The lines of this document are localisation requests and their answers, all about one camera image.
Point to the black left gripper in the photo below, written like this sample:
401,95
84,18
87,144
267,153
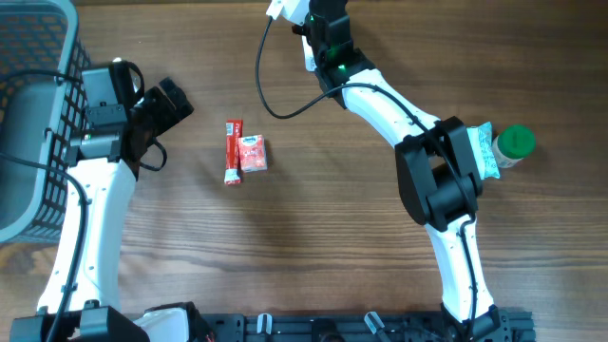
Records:
167,113

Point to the small red carton box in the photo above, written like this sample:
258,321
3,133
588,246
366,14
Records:
252,153

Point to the red toothpaste box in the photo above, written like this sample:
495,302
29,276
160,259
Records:
233,134

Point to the light blue wipes packet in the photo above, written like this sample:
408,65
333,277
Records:
480,138

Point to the green lid jar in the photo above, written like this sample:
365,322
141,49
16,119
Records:
514,144

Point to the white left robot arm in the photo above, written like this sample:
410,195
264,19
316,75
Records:
81,300

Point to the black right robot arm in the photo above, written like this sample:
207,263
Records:
438,178

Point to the white barcode scanner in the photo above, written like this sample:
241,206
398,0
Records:
310,64

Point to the grey plastic basket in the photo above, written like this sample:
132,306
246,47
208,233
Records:
42,103

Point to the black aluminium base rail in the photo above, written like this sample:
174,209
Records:
356,328

